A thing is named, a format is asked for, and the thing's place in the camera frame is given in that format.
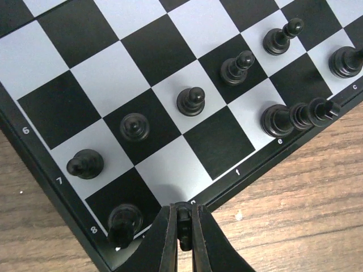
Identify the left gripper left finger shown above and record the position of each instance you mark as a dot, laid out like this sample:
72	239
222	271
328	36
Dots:
158	250

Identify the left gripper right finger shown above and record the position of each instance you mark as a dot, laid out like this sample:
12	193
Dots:
211	250

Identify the black rook piece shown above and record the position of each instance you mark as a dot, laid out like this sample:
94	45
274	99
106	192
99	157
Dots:
123	223

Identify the black pawn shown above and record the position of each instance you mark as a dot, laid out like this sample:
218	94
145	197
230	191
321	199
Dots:
234	70
134	127
86	164
277	41
191	101

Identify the black king piece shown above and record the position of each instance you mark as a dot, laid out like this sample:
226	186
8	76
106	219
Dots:
279	121

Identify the black knight piece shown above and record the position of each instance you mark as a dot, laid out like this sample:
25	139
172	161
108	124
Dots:
184	225

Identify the black and white chessboard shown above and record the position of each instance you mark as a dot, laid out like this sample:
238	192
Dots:
72	70

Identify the black bishop piece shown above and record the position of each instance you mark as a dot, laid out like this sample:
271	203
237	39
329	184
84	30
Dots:
346	62

